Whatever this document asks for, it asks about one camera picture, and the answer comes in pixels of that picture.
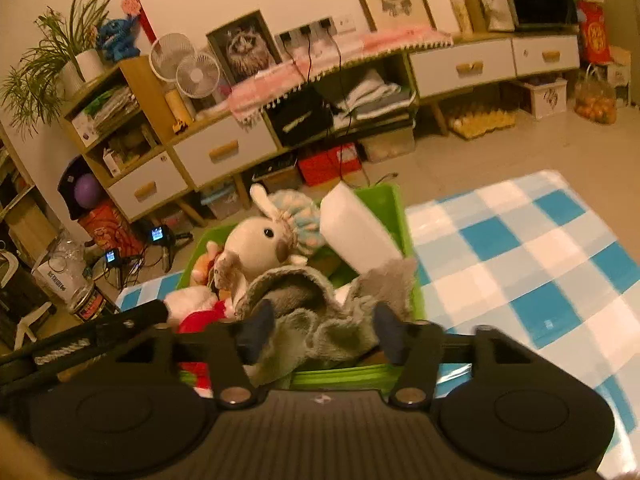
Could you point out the clear plastic storage box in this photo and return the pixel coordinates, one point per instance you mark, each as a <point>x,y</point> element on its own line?
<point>387,146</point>

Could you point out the green plastic bin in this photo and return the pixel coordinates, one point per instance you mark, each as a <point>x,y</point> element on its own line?
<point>395,200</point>

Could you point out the red box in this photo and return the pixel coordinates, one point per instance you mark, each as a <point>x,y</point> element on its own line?
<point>330,165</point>

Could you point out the black box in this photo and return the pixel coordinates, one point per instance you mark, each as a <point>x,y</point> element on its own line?
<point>300,117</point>

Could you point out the red gift bag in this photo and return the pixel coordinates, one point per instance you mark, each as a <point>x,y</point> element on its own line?
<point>595,35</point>

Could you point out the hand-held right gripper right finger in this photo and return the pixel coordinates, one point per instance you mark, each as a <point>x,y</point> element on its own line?
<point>389,332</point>

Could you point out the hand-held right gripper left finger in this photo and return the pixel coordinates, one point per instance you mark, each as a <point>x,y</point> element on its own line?
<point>257,330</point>

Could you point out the wooden shelf unit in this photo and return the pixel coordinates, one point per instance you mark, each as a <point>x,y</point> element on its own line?
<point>150,190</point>

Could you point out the potted green plant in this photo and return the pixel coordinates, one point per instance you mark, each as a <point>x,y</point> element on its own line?
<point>45,60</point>

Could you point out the wall socket strip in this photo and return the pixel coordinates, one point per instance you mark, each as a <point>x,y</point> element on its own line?
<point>305,32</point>

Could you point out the clear glass container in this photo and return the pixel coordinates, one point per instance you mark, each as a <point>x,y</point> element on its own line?
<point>60,270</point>

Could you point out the bag of oranges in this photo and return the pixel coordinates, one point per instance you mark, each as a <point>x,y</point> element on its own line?
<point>595,102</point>

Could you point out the large white fan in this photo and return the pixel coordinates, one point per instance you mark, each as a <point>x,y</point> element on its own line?
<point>167,55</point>

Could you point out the grey towel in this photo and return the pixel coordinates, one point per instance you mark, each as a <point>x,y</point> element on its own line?
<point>310,310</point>

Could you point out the small white fan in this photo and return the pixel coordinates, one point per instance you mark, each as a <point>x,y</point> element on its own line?
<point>197,76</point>

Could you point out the black bag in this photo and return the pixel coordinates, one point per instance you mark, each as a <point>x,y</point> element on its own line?
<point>67,185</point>

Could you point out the small lit screen device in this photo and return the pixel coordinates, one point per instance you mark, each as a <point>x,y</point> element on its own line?
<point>112,258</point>
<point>158,234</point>

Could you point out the black label tin can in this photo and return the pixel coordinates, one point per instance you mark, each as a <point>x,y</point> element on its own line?
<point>87,305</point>

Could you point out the white storage box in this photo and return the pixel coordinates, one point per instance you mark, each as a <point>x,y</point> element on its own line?
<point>545,100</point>

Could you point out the person's left forearm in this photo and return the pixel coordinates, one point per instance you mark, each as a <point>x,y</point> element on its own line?
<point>17,455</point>

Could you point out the blue plush toy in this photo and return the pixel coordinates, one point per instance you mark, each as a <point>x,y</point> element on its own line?
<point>117,37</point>

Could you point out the purple ball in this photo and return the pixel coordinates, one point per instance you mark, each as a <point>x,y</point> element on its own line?
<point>87,191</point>

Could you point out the white wall outlet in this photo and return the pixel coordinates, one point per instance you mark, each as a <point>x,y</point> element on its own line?
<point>345,24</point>

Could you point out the orange patterned box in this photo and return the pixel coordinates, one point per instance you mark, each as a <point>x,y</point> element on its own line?
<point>112,232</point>

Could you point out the egg tray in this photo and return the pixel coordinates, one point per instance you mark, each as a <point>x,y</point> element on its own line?
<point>482,122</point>

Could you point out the low wooden cabinet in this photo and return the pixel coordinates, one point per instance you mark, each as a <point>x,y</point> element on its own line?
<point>450,67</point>

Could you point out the white foam block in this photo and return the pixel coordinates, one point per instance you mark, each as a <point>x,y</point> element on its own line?
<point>360,230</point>

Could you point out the cardboard box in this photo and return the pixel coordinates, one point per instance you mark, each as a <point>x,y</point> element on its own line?
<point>620,72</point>

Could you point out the folded clothes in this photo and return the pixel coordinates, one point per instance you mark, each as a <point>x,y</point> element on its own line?
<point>370,95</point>

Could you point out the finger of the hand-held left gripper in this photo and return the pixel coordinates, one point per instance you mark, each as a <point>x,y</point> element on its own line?
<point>140,315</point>

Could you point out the pink table runner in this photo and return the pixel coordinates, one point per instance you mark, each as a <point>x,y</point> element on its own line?
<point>400,40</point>

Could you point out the bunny plush with dotted dress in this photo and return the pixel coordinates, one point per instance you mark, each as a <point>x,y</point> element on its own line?
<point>255,245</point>

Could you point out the framed cat picture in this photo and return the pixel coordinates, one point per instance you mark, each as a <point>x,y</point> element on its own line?
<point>247,50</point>

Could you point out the blue checkered tablecloth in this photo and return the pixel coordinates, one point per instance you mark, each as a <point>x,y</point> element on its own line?
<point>525,270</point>

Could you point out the yellow tube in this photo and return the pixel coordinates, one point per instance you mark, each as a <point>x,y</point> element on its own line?
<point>177,107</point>

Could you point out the red and white plush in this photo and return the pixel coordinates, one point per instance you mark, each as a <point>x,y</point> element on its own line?
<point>197,317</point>

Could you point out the stack of papers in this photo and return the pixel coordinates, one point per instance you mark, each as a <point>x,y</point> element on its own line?
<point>110,107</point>

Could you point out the red hanging decoration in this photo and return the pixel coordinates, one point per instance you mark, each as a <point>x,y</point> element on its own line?
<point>132,0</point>

